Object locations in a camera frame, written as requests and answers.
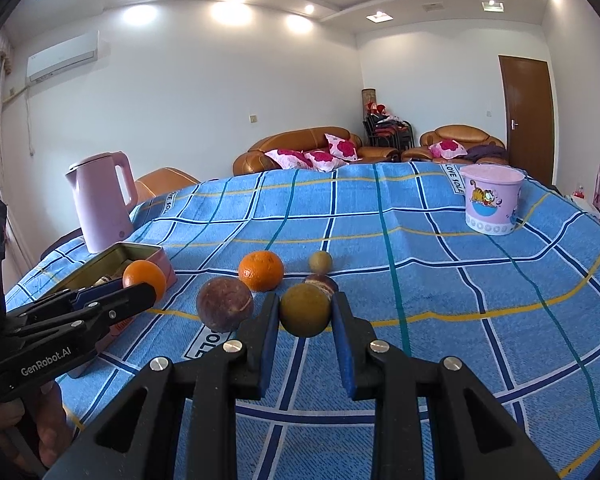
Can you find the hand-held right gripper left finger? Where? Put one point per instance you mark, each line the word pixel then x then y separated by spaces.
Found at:
pixel 269 350

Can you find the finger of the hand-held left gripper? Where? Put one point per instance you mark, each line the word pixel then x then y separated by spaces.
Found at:
pixel 120 307
pixel 100 291

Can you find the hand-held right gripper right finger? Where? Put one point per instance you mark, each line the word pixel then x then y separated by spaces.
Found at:
pixel 345 355

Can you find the rectangular metal tin box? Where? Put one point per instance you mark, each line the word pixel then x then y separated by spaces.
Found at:
pixel 110 262

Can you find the orange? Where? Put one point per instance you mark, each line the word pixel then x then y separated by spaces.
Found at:
pixel 261 271
pixel 142 272

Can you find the small yellow-brown round fruit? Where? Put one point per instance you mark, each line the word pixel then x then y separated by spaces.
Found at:
pixel 305 311
pixel 320 261

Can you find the purple passion fruit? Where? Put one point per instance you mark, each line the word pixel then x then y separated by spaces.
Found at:
pixel 225 305

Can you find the person's left hand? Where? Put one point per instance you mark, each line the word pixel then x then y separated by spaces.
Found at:
pixel 55 420

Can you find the pink electric kettle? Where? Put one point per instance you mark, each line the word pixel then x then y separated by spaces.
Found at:
pixel 100 210

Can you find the blue checked tablecloth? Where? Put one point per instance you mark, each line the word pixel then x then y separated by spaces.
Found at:
pixel 430 270

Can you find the orange-brown leather sofa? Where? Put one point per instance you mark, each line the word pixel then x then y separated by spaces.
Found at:
pixel 165 182

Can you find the pink floral pillow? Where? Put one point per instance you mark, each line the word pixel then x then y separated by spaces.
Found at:
pixel 342 147
pixel 287 159
pixel 325 160
pixel 447 149

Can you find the pink cartoon print bucket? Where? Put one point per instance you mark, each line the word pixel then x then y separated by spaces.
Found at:
pixel 490 210

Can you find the long brown leather sofa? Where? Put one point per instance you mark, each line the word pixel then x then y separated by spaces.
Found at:
pixel 290 140

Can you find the stack of dark chairs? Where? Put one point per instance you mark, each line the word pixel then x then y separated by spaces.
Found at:
pixel 387 132

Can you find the white air conditioner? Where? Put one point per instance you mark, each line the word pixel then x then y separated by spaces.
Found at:
pixel 62 57

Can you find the purple cloth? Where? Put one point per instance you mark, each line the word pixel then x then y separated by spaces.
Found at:
pixel 487 152

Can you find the red plush toy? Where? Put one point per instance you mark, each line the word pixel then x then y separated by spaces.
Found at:
pixel 377 108

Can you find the brown leather armchair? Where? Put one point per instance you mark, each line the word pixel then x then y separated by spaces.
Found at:
pixel 460 132

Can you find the tall patterned vase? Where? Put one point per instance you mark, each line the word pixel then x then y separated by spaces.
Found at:
pixel 368 96

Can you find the brown wooden door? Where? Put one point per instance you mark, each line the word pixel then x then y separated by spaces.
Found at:
pixel 527 120

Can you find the pink paper bag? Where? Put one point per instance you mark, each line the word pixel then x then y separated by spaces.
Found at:
pixel 598 185

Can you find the square ceiling light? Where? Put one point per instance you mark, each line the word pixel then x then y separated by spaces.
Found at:
pixel 379 16
pixel 493 6

